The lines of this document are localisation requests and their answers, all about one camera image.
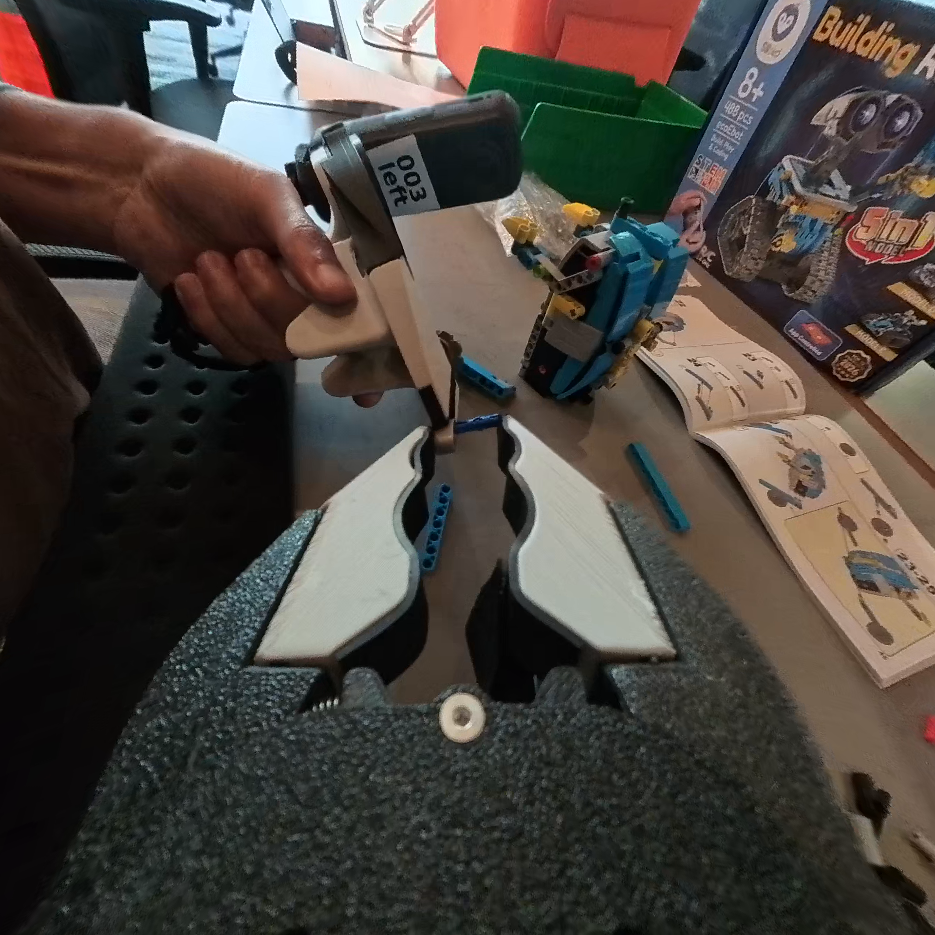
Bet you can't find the person's left hand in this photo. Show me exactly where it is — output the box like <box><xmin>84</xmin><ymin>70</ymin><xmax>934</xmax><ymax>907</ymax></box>
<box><xmin>113</xmin><ymin>139</ymin><xmax>359</xmax><ymax>365</ymax></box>

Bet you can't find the pile of building pieces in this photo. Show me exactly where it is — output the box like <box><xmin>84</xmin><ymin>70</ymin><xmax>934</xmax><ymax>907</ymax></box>
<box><xmin>847</xmin><ymin>770</ymin><xmax>935</xmax><ymax>935</ymax></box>

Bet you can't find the thick teal perforated beam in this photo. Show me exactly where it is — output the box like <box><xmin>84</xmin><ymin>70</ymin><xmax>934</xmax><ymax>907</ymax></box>
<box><xmin>627</xmin><ymin>442</ymin><xmax>691</xmax><ymax>532</ymax></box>

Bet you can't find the bubble wrap bag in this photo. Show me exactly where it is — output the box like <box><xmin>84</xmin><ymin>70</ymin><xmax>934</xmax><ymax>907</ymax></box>
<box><xmin>497</xmin><ymin>171</ymin><xmax>581</xmax><ymax>257</ymax></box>

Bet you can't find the black mesh office chair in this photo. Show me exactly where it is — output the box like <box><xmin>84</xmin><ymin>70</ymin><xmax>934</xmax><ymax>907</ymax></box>
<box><xmin>668</xmin><ymin>0</ymin><xmax>768</xmax><ymax>111</ymax></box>

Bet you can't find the instruction booklet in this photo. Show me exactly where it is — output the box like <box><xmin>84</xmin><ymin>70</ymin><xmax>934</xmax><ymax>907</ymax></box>
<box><xmin>636</xmin><ymin>292</ymin><xmax>935</xmax><ymax>689</ymax></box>

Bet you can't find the robot kit box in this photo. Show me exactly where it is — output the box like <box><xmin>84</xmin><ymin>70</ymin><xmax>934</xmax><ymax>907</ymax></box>
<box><xmin>672</xmin><ymin>0</ymin><xmax>935</xmax><ymax>395</ymax></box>

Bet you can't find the green storage bin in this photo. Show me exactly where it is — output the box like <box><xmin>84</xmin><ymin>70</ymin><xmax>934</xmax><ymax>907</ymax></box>
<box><xmin>467</xmin><ymin>47</ymin><xmax>708</xmax><ymax>214</ymax></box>

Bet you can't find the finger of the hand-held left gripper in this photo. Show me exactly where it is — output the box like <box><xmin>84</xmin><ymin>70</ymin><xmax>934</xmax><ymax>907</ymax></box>
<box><xmin>369</xmin><ymin>259</ymin><xmax>461</xmax><ymax>433</ymax></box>

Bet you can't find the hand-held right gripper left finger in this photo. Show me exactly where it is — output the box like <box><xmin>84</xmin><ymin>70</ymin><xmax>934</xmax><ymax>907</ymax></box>
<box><xmin>256</xmin><ymin>426</ymin><xmax>432</xmax><ymax>667</ymax></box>

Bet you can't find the small blue perforated beam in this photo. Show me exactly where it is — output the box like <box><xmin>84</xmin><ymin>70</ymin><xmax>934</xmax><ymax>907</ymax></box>
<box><xmin>416</xmin><ymin>482</ymin><xmax>454</xmax><ymax>571</ymax></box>

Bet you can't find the black perforated office chair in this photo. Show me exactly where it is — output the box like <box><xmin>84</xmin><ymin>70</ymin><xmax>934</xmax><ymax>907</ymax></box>
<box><xmin>0</xmin><ymin>244</ymin><xmax>297</xmax><ymax>878</ymax></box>

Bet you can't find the person's left forearm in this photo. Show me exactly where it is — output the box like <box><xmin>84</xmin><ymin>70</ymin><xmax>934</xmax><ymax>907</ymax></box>
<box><xmin>0</xmin><ymin>84</ymin><xmax>154</xmax><ymax>242</ymax></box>

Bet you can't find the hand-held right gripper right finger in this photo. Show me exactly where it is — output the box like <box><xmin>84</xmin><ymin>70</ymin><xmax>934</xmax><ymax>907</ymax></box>
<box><xmin>499</xmin><ymin>416</ymin><xmax>678</xmax><ymax>666</ymax></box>

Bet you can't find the blue toy robot model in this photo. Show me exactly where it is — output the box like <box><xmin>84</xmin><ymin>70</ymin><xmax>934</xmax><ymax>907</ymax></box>
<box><xmin>504</xmin><ymin>197</ymin><xmax>691</xmax><ymax>404</ymax></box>

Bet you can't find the orange tote bag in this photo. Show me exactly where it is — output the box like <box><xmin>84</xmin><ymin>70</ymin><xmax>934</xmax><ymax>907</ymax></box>
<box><xmin>434</xmin><ymin>0</ymin><xmax>702</xmax><ymax>89</ymax></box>

